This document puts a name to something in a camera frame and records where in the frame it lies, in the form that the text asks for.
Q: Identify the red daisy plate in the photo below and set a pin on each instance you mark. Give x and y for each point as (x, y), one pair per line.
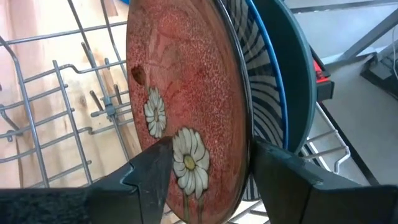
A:
(192, 77)

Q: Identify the blue white striped plate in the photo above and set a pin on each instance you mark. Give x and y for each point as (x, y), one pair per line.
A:
(264, 77)

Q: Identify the red black power station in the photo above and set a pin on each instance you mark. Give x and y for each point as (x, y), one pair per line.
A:
(325, 90)

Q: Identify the dark teal plate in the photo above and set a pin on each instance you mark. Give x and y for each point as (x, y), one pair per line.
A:
(298, 77)

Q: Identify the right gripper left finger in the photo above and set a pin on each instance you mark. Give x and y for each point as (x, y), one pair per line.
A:
(93, 205)

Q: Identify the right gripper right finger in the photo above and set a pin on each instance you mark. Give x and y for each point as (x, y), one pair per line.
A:
(311, 205)

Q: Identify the grey desk leg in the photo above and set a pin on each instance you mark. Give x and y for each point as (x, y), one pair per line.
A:
(367, 35)

